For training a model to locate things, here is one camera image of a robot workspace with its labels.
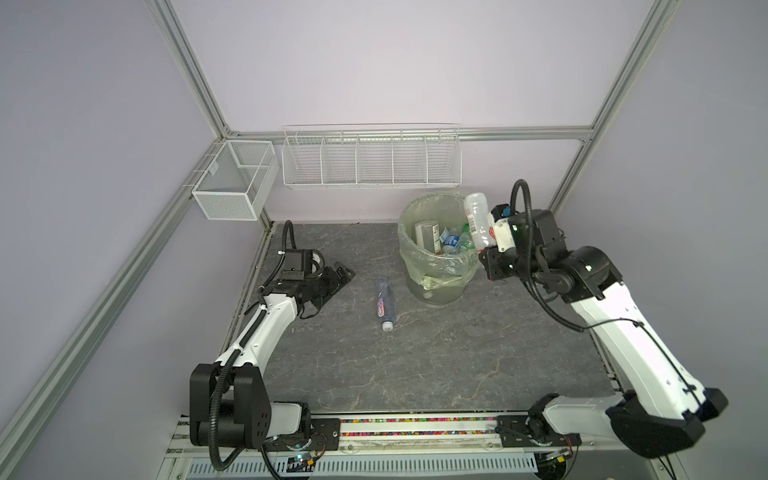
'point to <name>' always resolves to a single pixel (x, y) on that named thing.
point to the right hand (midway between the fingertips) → (488, 256)
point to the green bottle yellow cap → (466, 239)
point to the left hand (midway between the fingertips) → (347, 284)
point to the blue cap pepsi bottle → (449, 241)
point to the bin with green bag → (434, 279)
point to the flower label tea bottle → (428, 236)
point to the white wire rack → (372, 155)
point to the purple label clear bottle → (385, 302)
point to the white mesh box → (237, 181)
